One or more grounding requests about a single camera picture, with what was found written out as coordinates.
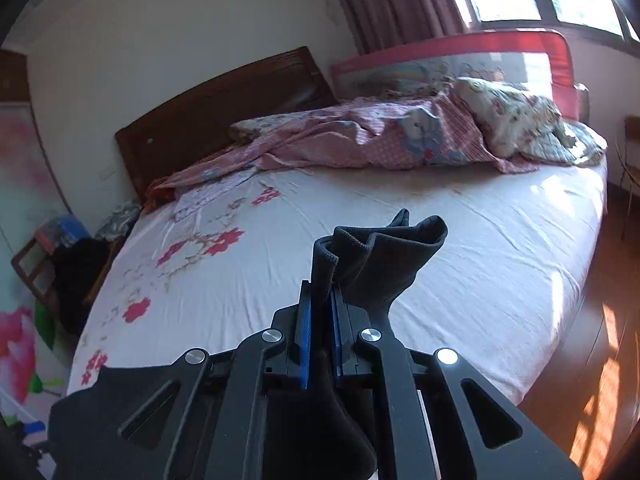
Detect wooden chair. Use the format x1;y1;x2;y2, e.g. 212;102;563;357
11;230;126;322

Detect orange red cloth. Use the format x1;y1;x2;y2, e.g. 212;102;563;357
146;176;177;202

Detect floral printed wardrobe door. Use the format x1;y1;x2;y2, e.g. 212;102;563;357
0;50;77;421

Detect black pants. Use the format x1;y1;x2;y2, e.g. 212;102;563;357
47;208;448;480

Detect grey patterned cloth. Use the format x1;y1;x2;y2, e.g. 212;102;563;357
95;200;144;241

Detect white floral blanket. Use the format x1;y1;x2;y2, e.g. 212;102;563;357
452;76;608;167

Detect pale patterned pillow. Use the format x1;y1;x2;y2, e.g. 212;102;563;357
172;167;262;211

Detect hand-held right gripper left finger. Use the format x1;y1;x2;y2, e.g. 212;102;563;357
117;280;313;480

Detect dark clothes pile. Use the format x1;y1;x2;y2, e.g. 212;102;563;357
52;237;112;335

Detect dark wooden headboard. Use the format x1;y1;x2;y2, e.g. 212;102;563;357
115;46;341;201

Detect blue and red bag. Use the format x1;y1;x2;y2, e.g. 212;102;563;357
35;216;92;252

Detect thin metal chair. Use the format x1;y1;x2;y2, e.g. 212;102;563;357
615;116;640;241

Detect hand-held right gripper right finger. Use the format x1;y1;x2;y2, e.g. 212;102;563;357
330;290;583;480

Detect mauve curtain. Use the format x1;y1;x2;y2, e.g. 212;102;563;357
325;0;481;54

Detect red bed guard rail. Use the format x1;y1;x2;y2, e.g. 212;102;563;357
330;30;590;123

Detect pink checked quilt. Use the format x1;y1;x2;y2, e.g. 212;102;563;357
155;92;541;192

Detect bed with white floral sheet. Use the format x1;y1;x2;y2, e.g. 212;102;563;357
67;155;608;406

